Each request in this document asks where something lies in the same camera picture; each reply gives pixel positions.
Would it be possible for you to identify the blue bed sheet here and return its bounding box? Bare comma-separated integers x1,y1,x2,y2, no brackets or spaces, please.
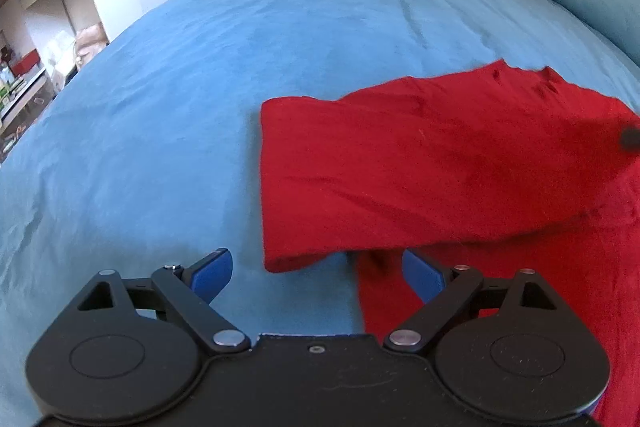
1,0,639,426

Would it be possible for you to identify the red box on shelf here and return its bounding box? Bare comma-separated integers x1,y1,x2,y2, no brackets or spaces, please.
10,49,40,77

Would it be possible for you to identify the white shelf desk unit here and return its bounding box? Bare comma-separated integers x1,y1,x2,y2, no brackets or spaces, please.
1,0,132,159

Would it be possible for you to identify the red cloth garment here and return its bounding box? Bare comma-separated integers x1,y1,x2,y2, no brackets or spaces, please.
260,61,639,426

